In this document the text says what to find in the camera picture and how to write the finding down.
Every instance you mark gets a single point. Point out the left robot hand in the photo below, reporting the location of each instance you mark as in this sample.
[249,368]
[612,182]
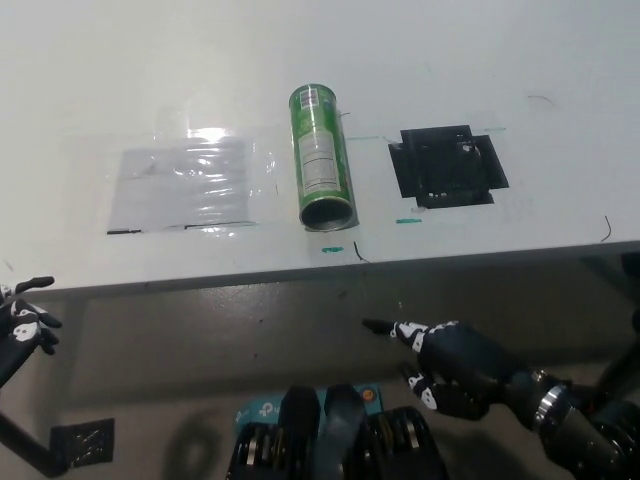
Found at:
[22,330]

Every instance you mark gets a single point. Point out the laminated white paper sheet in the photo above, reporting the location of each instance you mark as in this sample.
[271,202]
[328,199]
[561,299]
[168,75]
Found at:
[185,185]

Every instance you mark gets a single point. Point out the black taped square plate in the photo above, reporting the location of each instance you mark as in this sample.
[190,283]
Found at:
[450,167]

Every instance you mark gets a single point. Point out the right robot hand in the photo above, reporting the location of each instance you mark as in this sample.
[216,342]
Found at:
[460,360]

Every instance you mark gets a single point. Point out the teal router box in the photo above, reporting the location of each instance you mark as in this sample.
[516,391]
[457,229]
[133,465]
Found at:
[260,410]

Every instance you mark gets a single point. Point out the green chips can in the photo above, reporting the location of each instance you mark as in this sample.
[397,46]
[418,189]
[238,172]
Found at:
[317,150]

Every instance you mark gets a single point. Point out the black floor foot plate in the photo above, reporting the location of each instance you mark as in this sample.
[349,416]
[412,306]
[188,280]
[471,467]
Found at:
[85,442]

